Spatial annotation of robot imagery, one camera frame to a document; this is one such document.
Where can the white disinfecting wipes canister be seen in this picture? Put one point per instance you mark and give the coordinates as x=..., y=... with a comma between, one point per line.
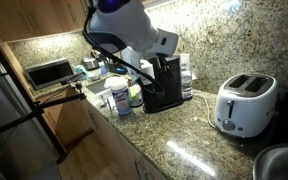
x=120, y=96

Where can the small blue bottle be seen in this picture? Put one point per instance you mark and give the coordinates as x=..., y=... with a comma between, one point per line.
x=102, y=68

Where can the wooden wall cabinet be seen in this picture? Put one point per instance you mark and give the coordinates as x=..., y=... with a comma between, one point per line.
x=34, y=16

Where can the clear plastic package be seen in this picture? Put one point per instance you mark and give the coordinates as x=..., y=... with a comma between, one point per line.
x=186, y=83

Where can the silver metal pot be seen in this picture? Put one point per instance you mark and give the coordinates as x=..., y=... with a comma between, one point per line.
x=90, y=63

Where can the teal plastic item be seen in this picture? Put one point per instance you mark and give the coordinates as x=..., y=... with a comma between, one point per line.
x=80, y=70

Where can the white wall outlet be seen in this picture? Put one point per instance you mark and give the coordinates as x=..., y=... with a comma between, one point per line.
x=184, y=58

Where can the wooden base cabinet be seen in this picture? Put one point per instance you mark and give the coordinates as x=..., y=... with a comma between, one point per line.
x=117, y=146

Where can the white two-slot toaster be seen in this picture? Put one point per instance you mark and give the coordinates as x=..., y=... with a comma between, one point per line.
x=247, y=106

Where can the black camera tripod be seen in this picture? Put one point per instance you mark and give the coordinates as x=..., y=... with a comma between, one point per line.
x=34, y=110

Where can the small green white container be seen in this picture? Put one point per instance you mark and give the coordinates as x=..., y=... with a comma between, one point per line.
x=136, y=96

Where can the stainless steel refrigerator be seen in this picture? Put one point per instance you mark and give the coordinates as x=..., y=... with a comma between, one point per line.
x=10, y=133

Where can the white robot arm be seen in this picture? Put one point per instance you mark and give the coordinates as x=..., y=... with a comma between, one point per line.
x=127, y=23

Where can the black coffee maker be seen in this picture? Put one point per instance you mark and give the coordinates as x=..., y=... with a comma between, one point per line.
x=170, y=90

